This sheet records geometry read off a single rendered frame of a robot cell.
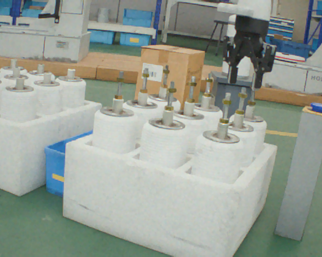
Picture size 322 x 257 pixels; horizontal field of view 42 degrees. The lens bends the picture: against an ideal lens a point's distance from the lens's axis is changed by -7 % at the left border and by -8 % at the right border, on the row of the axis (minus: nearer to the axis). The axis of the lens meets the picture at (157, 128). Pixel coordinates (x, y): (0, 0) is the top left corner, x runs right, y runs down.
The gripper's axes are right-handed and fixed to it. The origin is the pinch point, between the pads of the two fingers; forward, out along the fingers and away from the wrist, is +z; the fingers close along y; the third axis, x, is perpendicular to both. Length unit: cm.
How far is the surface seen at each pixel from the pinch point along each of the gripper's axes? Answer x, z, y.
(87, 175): 28.7, 23.3, 13.8
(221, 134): 11.5, 9.4, -6.0
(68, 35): -59, 10, 197
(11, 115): 37, 16, 39
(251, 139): 0.2, 11.7, -5.0
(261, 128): -10.2, 11.6, 0.5
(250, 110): -9.6, 8.2, 4.6
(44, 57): -48, 25, 207
